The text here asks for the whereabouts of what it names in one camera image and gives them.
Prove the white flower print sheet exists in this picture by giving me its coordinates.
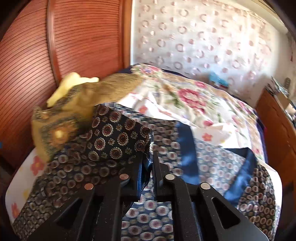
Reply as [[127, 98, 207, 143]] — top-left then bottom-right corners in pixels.
[[5, 88, 234, 221]]

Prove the blue box at bedhead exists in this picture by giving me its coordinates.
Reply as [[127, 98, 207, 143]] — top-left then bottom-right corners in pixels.
[[209, 72, 229, 88]]

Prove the wooden slatted wardrobe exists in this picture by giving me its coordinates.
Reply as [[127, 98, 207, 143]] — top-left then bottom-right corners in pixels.
[[1, 1, 132, 170]]

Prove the navy patterned garment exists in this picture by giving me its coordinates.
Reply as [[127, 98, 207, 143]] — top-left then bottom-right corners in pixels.
[[12, 103, 278, 240]]

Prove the mustard patterned folded cloth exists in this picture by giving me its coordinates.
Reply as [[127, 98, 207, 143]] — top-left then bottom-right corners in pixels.
[[31, 73, 144, 162]]

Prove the yellow cloth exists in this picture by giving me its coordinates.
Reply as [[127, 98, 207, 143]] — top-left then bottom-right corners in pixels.
[[47, 72, 99, 108]]

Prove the floral rose blanket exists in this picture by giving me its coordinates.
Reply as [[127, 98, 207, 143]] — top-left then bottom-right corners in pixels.
[[130, 64, 268, 163]]

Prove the wooden sideboard cabinet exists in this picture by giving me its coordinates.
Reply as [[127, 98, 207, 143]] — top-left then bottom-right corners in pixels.
[[255, 89, 296, 188]]

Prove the sheer circle pattern curtain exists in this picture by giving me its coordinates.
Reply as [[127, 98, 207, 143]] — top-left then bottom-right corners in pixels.
[[131, 1, 279, 90]]

